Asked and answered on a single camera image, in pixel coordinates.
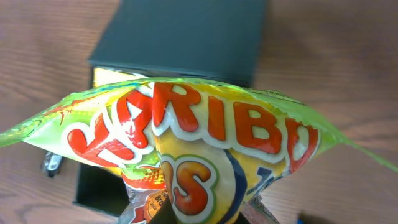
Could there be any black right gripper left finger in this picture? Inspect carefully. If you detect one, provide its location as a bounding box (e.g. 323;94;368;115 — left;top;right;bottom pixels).
149;198;177;224

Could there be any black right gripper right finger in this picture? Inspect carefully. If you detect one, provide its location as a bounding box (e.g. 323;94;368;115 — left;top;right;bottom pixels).
233;212;250;224

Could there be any green Haribo gummy bag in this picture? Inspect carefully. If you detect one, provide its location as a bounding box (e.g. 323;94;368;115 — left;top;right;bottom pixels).
0;77;398;224

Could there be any yellow Hacks candy bag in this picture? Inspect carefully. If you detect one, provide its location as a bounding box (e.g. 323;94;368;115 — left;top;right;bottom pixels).
92;68;146;88

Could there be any red Hacks candy bag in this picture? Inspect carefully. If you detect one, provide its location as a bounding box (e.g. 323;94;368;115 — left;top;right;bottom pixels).
241;195;280;224

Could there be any small black candy bar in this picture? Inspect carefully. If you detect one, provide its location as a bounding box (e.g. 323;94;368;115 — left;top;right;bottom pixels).
41;151;64;178

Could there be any dark green open box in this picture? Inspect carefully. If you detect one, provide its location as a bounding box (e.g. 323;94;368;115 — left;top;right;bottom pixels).
73;0;268;217

